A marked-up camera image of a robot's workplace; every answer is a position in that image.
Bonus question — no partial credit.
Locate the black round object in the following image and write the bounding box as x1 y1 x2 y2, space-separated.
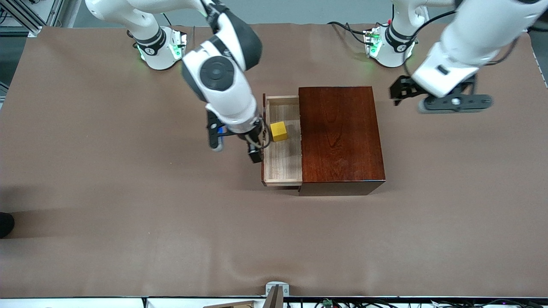
0 212 15 239

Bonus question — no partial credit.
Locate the brown cardboard piece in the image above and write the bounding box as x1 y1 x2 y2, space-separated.
203 300 256 308

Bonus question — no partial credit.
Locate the yellow wooden block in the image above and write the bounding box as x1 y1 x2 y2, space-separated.
270 121 288 142

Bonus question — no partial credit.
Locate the grey metal camera bracket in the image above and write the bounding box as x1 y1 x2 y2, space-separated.
265 281 290 308

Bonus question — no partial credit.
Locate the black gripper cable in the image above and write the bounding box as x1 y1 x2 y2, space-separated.
257 122 272 150
402 11 521 78

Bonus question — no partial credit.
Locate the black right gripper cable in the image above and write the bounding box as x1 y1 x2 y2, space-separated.
257 122 272 150

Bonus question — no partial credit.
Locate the aluminium frame profile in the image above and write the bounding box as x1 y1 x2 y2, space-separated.
0 0 65 37

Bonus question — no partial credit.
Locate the dark brown wooden cabinet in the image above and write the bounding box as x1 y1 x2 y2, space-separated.
298 86 386 196

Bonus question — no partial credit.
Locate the light wood drawer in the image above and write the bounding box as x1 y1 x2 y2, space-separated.
261 93 303 187

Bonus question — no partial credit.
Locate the black left base cable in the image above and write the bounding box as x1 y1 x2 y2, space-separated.
328 21 369 46

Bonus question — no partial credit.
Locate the brown table cover sheet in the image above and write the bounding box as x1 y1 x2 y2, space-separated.
0 24 548 298

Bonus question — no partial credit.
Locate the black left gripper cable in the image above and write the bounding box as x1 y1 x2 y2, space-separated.
402 11 521 78

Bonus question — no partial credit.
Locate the tangled black cable bundle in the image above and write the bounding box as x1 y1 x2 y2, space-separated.
315 298 548 308

